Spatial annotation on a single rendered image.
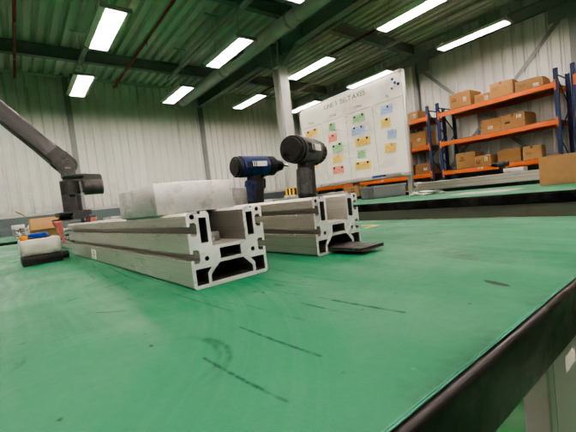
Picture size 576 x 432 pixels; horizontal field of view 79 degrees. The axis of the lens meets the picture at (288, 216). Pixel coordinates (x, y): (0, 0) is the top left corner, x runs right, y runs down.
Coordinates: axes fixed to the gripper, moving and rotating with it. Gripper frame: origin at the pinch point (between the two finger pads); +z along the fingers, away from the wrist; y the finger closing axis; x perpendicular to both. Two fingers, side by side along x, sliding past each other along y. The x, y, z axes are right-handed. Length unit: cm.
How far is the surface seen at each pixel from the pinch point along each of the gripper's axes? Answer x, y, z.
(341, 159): 127, 288, -42
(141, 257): -84, -5, 1
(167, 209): -94, -4, -6
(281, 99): 566, 590, -260
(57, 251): -36.6, -10.2, 0.9
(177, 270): -97, -5, 1
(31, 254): -36.7, -15.1, 0.6
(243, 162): -56, 33, -16
